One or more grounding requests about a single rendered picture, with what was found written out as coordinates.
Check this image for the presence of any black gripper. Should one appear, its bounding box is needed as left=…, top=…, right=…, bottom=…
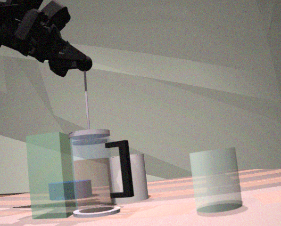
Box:
left=10, top=9, right=87, bottom=77

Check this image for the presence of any glass french press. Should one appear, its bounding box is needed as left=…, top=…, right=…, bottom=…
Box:
left=68, top=56, right=134, bottom=218

